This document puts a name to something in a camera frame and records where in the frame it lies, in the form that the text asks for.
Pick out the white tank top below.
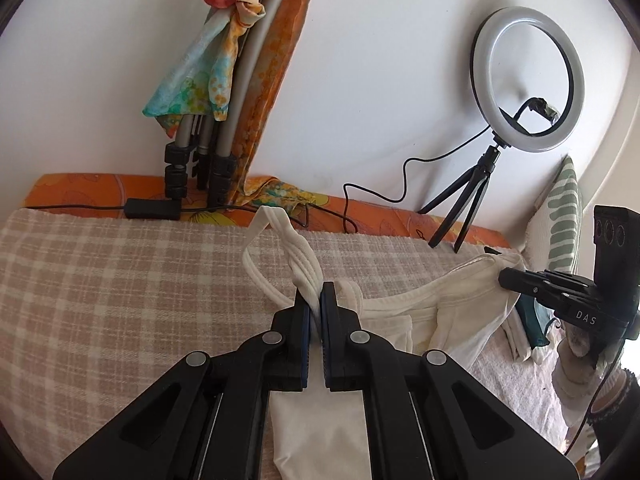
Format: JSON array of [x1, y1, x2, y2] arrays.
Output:
[[242, 205, 531, 480]]

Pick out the black gooseneck phone holder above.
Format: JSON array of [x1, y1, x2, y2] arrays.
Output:
[[512, 96, 560, 136]]

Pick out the person's right forearm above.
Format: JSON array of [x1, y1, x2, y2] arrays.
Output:
[[590, 367, 640, 461]]

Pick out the grey folded tripod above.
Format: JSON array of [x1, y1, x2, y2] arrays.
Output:
[[164, 0, 313, 208]]

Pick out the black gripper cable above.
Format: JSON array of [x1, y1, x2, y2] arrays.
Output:
[[565, 360, 618, 456]]

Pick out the small black tripod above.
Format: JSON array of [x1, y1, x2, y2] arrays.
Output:
[[417, 142, 503, 254]]

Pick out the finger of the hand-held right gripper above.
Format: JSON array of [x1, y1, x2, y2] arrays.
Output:
[[530, 286, 596, 312], [498, 267, 596, 292]]

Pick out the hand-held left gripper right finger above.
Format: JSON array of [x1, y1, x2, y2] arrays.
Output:
[[320, 281, 586, 480]]

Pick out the black ring light cable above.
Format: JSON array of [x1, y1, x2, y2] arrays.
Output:
[[287, 127, 493, 236]]

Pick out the green striped pillow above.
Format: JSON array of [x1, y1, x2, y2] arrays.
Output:
[[525, 155, 583, 276]]

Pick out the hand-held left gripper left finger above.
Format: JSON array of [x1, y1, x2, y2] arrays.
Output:
[[52, 282, 313, 480]]

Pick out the beige plaid blanket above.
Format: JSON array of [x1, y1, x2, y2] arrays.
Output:
[[0, 207, 571, 480]]

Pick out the thin black cable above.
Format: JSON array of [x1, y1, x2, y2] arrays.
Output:
[[22, 203, 127, 212]]

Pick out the colourful floral scarf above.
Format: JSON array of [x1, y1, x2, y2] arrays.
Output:
[[142, 0, 266, 138]]

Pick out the orange floral bed sheet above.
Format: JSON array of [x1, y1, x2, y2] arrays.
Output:
[[22, 172, 511, 251]]

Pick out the dark green folded shirt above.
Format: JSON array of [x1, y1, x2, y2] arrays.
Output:
[[517, 295, 556, 348]]

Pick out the white ring light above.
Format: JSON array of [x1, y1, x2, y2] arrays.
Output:
[[472, 6, 586, 152]]

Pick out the white folded clothes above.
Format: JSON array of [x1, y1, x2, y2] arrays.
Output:
[[502, 305, 546, 366]]

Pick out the black inline cable controller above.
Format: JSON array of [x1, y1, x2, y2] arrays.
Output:
[[125, 199, 182, 220]]

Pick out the orange patterned cloth strip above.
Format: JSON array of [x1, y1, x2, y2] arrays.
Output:
[[235, 0, 326, 211]]

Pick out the person's right hand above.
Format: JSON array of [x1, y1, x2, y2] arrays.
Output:
[[552, 332, 628, 428]]

